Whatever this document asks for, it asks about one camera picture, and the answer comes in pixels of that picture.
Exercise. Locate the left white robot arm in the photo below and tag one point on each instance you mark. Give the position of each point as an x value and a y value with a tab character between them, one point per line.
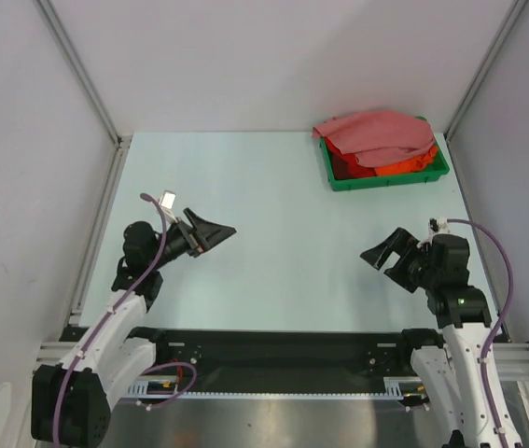
72	400

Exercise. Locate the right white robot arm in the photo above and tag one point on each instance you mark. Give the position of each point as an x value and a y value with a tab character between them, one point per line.
454	362

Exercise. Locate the green plastic bin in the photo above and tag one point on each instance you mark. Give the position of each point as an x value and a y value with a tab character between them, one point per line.
365	177

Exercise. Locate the orange t shirt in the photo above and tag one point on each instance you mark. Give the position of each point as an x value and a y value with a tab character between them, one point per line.
413	165

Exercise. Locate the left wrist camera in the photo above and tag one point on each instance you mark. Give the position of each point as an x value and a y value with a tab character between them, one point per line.
166	204

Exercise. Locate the aluminium frame rail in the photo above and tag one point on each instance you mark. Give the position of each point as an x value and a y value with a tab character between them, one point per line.
511	359

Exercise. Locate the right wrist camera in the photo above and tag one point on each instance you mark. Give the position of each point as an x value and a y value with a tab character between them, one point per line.
437	226

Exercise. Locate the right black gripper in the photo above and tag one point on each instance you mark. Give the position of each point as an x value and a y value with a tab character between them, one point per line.
404	260

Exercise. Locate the dark maroon t shirt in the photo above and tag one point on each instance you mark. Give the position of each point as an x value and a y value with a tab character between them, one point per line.
340	169

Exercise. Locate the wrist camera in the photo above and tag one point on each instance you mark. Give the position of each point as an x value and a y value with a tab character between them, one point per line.
437	226
166	204

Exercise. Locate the white cable duct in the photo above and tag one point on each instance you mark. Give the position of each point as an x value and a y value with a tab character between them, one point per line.
391	389

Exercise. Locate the pink t shirt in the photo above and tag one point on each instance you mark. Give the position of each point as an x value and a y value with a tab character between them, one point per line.
376	138

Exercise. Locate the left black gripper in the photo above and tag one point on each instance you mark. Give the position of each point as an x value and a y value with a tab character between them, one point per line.
202	236

